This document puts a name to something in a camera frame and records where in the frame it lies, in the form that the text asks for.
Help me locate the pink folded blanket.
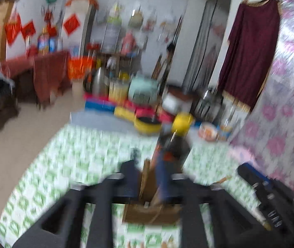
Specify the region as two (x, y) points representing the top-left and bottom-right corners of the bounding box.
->
(228, 146), (258, 167)

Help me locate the green white patterned tablecloth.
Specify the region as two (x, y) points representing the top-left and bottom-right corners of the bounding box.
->
(0, 125), (259, 247)

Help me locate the wooden slatted chopstick holder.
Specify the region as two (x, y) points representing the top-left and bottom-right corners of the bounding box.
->
(122, 159), (181, 226)

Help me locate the dark soy sauce bottle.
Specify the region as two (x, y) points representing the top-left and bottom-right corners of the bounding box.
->
(150, 112), (195, 170)

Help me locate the red white bowl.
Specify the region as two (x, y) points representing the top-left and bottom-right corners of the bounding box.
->
(198, 122), (218, 142)

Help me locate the clear plastic oil bottle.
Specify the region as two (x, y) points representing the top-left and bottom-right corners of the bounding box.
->
(218, 104), (236, 141)

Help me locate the silver pressure cooker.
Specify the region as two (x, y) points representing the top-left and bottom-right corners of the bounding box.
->
(194, 87), (223, 123)

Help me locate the yellow pan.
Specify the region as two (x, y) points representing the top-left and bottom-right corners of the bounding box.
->
(114, 106), (162, 135)

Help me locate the steel electric kettle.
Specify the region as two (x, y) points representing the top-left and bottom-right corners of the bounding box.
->
(83, 67), (109, 97)

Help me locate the red cloth covered table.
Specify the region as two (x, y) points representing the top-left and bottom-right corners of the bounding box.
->
(0, 50), (72, 106)

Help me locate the mint green rice cooker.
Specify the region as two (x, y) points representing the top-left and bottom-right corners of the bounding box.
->
(128, 76), (159, 106)

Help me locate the dark red hanging curtain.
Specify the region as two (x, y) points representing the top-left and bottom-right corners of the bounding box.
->
(218, 0), (280, 109)

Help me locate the pink thermos jug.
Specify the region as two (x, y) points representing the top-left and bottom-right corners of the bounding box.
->
(121, 31), (136, 55)

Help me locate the red diamond paper on fridge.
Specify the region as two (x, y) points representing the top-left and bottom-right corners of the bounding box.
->
(63, 13), (80, 36)

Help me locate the stacked grey steamer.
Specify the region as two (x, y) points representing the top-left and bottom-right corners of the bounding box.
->
(102, 2), (122, 53)

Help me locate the white refrigerator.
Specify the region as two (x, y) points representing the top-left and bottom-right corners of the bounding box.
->
(60, 0), (98, 57)

